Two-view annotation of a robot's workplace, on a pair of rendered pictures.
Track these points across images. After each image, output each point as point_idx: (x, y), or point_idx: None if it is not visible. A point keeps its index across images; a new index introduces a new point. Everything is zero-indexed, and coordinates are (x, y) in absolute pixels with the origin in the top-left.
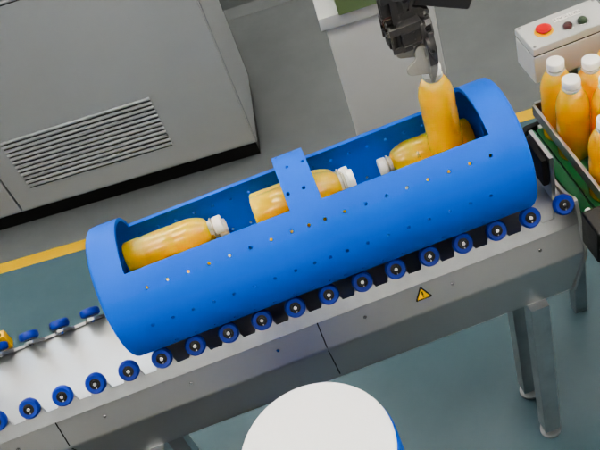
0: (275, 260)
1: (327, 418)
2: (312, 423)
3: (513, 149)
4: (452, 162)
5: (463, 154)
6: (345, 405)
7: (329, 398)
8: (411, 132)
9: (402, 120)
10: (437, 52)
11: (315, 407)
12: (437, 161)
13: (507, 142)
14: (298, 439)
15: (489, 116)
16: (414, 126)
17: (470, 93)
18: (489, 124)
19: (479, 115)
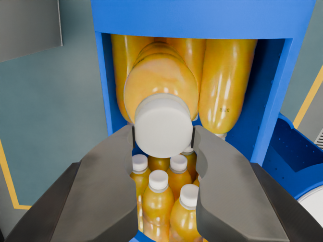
0: None
1: (320, 208)
2: (316, 213)
3: (316, 1)
4: (279, 108)
5: (283, 90)
6: (321, 199)
7: (309, 204)
8: (110, 93)
9: (109, 112)
10: (311, 218)
11: (308, 211)
12: (269, 129)
13: (312, 7)
14: (318, 220)
15: (279, 18)
16: (108, 90)
17: (195, 28)
18: (287, 27)
19: (266, 38)
